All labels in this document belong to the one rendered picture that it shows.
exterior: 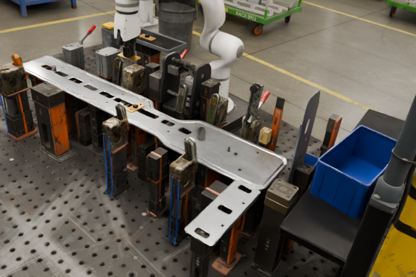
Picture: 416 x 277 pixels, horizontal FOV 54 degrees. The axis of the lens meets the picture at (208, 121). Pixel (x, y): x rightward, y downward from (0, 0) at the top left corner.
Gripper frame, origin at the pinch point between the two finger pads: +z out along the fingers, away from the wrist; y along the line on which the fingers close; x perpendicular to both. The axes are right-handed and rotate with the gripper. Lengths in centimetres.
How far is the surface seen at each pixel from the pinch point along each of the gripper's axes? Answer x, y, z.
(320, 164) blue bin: 79, 8, 12
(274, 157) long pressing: 60, -7, 28
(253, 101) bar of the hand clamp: 46, -16, 13
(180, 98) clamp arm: 13.1, -16.5, 23.1
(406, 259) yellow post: 102, 56, -11
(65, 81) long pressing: -41.2, -4.2, 27.9
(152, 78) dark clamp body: -4.8, -21.0, 21.2
